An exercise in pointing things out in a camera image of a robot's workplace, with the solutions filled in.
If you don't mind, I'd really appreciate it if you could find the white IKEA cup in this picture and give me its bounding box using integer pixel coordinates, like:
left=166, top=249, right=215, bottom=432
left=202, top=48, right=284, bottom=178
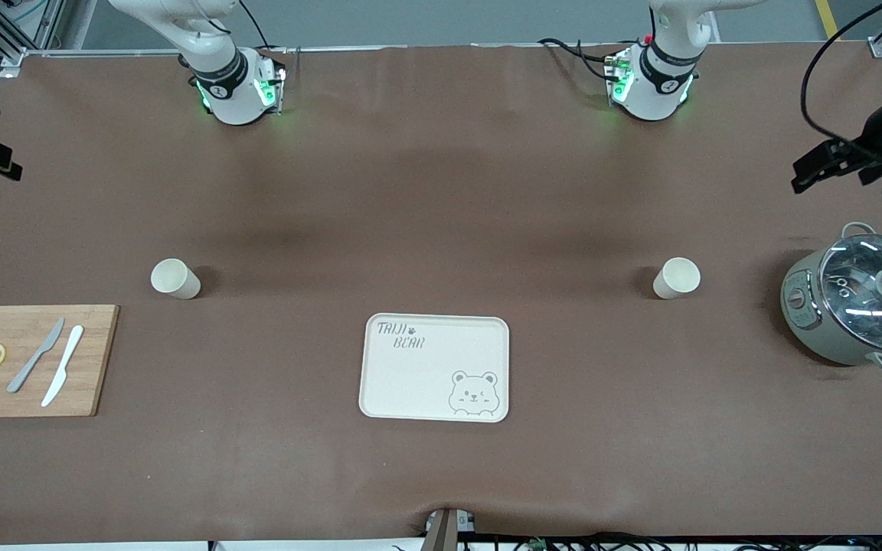
left=652, top=257, right=702, bottom=300
left=150, top=258, right=202, bottom=300

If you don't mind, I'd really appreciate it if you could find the grey electric pot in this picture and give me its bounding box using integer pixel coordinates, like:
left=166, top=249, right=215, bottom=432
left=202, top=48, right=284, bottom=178
left=780, top=222, right=882, bottom=374

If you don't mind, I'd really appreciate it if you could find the brown table cover mat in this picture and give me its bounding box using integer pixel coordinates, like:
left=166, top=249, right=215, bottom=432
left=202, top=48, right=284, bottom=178
left=0, top=42, right=882, bottom=546

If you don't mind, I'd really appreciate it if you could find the grey plastic knife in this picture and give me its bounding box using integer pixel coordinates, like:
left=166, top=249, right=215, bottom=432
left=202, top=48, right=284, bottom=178
left=6, top=318, right=66, bottom=394

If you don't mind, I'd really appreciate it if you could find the wooden cutting board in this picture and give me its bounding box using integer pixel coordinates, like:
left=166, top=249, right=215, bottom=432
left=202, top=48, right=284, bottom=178
left=0, top=305, right=120, bottom=419

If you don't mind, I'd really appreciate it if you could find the black arm base cable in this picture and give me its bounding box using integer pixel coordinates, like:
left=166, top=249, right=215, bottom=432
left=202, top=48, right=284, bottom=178
left=538, top=37, right=626, bottom=81
left=236, top=0, right=273, bottom=54

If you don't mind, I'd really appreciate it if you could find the white plastic knife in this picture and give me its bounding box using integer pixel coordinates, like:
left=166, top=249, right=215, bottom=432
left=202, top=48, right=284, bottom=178
left=41, top=325, right=85, bottom=408

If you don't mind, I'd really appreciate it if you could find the cream tray with bear print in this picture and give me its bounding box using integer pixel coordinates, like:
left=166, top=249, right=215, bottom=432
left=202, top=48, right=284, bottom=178
left=358, top=313, right=511, bottom=423

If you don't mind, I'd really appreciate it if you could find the grey table edge clamp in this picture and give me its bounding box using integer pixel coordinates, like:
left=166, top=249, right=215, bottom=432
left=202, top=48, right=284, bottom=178
left=423, top=507, right=478, bottom=551

